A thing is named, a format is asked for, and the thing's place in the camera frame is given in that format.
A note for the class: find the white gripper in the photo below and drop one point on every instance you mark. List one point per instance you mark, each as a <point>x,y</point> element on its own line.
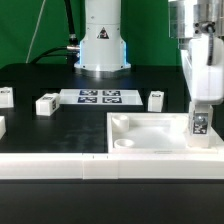
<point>205,82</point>

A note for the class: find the white square table top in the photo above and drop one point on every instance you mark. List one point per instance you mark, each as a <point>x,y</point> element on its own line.
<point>154,133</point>

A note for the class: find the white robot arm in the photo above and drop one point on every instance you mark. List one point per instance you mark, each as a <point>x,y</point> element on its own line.
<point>114,29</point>

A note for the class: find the white U-shaped obstacle fence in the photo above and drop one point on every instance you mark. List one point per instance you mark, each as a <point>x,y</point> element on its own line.
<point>111,166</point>

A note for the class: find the white base tag plate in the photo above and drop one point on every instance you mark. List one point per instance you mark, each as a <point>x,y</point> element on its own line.
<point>100,97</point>

